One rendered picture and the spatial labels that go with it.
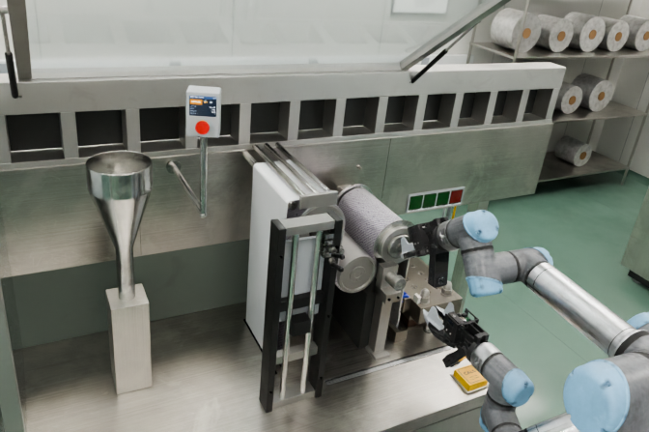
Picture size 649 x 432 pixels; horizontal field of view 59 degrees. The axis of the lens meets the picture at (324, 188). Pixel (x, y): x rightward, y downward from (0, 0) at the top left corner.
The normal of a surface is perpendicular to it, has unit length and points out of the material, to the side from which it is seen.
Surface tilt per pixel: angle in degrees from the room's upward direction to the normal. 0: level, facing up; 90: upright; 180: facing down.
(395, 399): 0
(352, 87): 90
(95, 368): 0
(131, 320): 90
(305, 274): 90
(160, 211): 90
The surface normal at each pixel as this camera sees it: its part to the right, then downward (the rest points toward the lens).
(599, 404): -0.93, -0.05
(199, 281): 0.44, 0.42
